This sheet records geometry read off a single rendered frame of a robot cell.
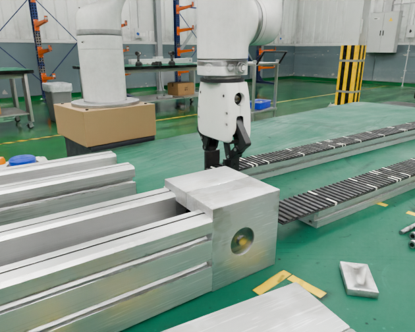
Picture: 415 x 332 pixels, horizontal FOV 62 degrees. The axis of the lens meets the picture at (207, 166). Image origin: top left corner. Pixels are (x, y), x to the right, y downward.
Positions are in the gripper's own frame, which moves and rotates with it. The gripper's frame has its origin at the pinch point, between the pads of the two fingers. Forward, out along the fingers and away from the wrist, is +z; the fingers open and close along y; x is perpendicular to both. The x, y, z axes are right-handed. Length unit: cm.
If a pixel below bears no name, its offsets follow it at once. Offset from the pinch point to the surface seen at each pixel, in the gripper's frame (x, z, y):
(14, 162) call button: 31.8, -3.2, 11.8
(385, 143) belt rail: -51, 3, -2
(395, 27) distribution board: -1001, -82, 533
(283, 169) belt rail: -14.3, 3.1, -1.9
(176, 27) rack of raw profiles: -428, -76, 776
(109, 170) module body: 21.9, -4.5, -4.4
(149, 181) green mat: 10.1, 3.9, 9.4
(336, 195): -6.5, 0.5, -20.0
